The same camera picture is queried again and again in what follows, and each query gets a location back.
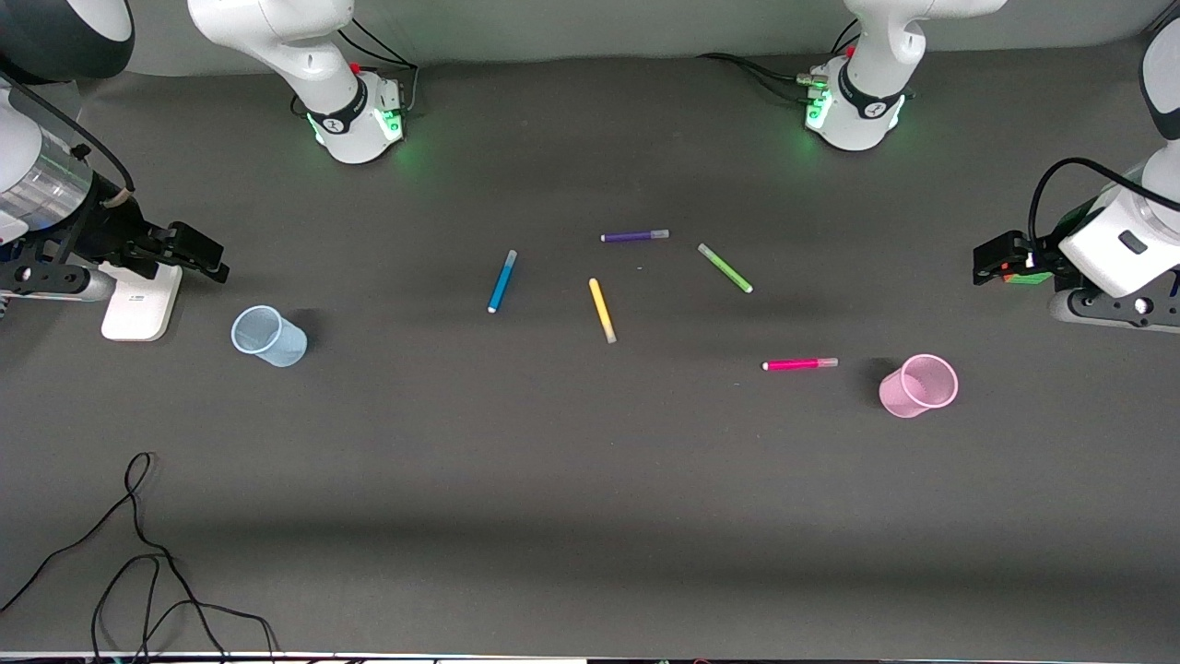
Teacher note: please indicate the white rectangular block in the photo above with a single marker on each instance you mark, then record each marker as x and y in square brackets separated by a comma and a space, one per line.
[138, 314]

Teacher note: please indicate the blue marker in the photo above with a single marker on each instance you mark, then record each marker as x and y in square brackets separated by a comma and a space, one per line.
[502, 281]

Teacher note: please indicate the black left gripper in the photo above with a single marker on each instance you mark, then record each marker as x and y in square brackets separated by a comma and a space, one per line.
[1040, 259]

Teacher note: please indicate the green marker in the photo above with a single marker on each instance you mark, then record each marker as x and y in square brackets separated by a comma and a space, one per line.
[725, 267]

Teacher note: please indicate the translucent blue cup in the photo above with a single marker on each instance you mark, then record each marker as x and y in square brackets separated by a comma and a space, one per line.
[272, 343]

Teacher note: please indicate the Rubik's cube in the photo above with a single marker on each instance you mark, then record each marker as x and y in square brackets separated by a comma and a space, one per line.
[1028, 278]

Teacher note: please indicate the yellow marker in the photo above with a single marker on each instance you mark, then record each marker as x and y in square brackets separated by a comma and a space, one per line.
[602, 309]

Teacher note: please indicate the pink mesh cup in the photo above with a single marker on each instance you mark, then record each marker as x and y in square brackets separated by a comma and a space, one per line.
[908, 397]

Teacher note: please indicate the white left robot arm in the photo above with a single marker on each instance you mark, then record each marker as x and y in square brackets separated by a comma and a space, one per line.
[885, 55]

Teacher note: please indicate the purple marker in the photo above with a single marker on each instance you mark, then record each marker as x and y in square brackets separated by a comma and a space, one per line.
[631, 237]

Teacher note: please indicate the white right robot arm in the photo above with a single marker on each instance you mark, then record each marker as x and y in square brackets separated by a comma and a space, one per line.
[277, 37]

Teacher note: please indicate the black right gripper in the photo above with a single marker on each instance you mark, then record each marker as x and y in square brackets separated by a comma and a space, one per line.
[103, 230]

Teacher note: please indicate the pink marker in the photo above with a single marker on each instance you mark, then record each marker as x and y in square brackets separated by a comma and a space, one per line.
[793, 365]

